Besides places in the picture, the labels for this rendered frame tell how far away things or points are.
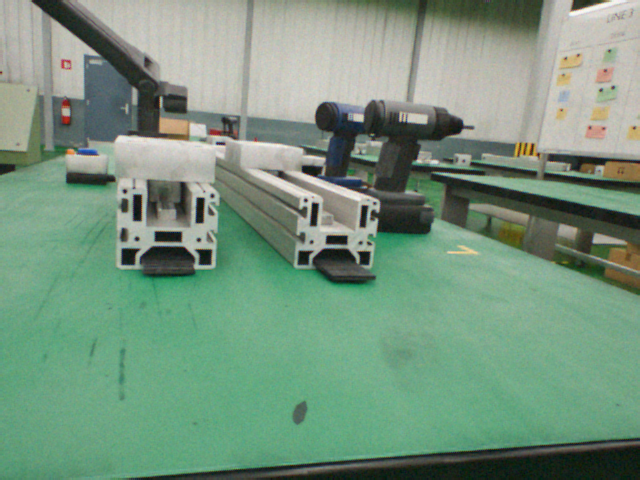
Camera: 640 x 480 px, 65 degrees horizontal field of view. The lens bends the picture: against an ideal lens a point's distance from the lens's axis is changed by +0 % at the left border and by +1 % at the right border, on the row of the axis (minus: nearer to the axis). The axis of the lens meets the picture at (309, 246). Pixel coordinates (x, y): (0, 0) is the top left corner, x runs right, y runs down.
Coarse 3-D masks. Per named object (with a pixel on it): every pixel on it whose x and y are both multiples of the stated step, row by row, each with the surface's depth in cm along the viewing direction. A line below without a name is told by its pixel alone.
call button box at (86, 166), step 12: (72, 156) 104; (84, 156) 105; (96, 156) 107; (72, 168) 105; (84, 168) 106; (96, 168) 106; (72, 180) 106; (84, 180) 106; (96, 180) 107; (108, 180) 111
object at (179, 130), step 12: (168, 120) 324; (180, 120) 326; (180, 132) 325; (612, 168) 453; (624, 168) 440; (636, 168) 434; (636, 180) 437; (612, 252) 407; (624, 252) 396; (636, 252) 389; (624, 264) 395; (636, 264) 385; (612, 276) 406; (624, 276) 395
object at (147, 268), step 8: (144, 264) 50; (152, 264) 50; (160, 264) 51; (168, 264) 51; (176, 264) 51; (184, 264) 51; (192, 264) 52; (144, 272) 49; (152, 272) 49; (160, 272) 49; (168, 272) 49; (176, 272) 50; (184, 272) 50; (192, 272) 50
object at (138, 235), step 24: (120, 192) 49; (144, 192) 50; (192, 192) 52; (216, 192) 52; (120, 216) 50; (144, 216) 50; (168, 216) 55; (192, 216) 52; (216, 216) 53; (120, 240) 50; (144, 240) 51; (168, 240) 53; (192, 240) 53; (120, 264) 51
